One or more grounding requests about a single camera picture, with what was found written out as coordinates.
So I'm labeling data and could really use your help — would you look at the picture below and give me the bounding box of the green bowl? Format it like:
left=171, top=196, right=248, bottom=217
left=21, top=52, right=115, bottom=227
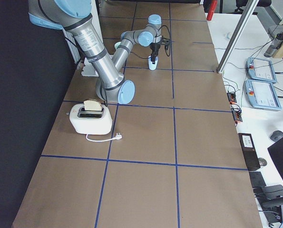
left=114, top=41, right=121, bottom=50

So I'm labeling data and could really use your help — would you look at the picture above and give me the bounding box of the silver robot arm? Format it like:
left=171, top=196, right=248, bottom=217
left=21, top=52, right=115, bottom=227
left=28, top=0, right=162, bottom=104

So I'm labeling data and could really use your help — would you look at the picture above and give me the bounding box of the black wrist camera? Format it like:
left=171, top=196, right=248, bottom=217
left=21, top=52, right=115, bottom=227
left=160, top=36, right=170, bottom=50

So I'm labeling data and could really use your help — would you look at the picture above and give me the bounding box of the toast slice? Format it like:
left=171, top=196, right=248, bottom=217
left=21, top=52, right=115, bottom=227
left=84, top=99, right=102, bottom=111

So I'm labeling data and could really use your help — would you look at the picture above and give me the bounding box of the teach pendant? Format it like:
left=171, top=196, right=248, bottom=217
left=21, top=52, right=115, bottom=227
left=244, top=79, right=282, bottom=111
left=246, top=57, right=277, bottom=84

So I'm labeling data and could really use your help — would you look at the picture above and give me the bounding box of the black box with label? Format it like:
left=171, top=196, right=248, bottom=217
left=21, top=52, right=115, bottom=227
left=238, top=133, right=260, bottom=171

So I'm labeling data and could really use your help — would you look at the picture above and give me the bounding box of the light blue cup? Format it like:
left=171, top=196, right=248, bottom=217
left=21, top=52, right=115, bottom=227
left=148, top=60, right=158, bottom=71

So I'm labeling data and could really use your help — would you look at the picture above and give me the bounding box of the black computer mouse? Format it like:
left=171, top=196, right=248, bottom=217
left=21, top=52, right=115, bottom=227
left=270, top=130, right=283, bottom=142

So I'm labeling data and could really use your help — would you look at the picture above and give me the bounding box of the cream toaster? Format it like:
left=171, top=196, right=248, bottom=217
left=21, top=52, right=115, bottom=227
left=69, top=104, right=112, bottom=135

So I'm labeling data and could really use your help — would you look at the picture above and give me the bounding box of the white pedestal column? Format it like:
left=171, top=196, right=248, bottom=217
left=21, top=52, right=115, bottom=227
left=81, top=0, right=103, bottom=77

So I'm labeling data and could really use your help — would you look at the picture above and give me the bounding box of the white toaster plug cable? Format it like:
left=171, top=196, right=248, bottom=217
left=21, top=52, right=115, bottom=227
left=85, top=132, right=124, bottom=143

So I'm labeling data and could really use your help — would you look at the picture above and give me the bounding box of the teach pendant near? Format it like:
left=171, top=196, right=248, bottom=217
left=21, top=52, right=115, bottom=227
left=244, top=79, right=282, bottom=111

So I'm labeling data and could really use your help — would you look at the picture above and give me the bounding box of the orange circuit board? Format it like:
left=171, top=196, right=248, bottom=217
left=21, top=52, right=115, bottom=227
left=230, top=104, right=243, bottom=124

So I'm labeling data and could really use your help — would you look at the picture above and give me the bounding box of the red bottle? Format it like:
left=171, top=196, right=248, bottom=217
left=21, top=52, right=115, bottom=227
left=206, top=0, right=218, bottom=21

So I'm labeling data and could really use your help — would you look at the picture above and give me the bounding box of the aluminium frame post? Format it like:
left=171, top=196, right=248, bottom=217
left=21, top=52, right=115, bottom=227
left=216, top=0, right=259, bottom=74

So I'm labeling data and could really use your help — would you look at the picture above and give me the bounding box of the paper cup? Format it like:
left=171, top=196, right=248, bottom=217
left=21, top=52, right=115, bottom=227
left=225, top=32, right=233, bottom=40

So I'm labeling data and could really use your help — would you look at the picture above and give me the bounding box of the teach pendant far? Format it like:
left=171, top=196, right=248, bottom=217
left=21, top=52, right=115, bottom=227
left=246, top=57, right=277, bottom=84

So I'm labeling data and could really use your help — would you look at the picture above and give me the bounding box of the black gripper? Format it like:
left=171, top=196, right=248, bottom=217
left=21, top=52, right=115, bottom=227
left=149, top=42, right=161, bottom=62

